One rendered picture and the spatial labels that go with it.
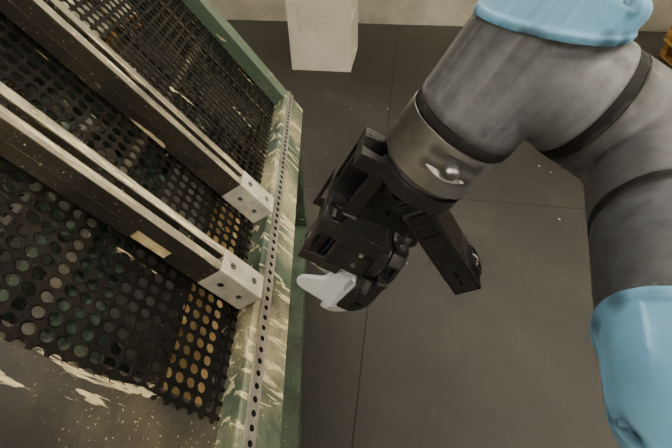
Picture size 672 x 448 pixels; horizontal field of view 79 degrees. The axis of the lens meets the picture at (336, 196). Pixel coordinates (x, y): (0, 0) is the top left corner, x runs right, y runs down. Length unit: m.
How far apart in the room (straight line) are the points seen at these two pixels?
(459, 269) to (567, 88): 0.18
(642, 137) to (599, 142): 0.02
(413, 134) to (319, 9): 3.71
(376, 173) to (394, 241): 0.07
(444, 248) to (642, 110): 0.17
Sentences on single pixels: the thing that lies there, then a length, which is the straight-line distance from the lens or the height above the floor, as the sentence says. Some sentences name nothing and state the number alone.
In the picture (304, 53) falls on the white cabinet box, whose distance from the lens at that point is 4.13.
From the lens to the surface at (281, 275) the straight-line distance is 1.08.
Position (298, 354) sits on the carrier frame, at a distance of 1.71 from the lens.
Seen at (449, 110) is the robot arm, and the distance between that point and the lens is 0.26.
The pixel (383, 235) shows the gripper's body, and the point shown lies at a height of 1.45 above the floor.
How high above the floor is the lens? 1.69
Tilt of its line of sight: 41 degrees down
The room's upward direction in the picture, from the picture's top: 2 degrees counter-clockwise
